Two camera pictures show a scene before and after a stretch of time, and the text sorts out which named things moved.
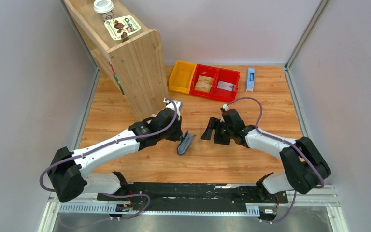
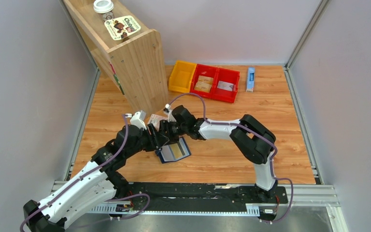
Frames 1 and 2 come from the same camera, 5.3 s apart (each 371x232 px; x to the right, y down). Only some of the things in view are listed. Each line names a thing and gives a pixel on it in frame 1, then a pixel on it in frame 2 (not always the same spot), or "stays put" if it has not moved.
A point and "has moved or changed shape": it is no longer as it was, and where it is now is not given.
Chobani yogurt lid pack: (119, 28) stays put
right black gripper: (215, 123) -> (165, 126)
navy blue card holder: (184, 143) has moved or changed shape
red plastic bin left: (205, 71) stays put
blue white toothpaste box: (250, 79) stays put
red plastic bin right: (224, 75) stays put
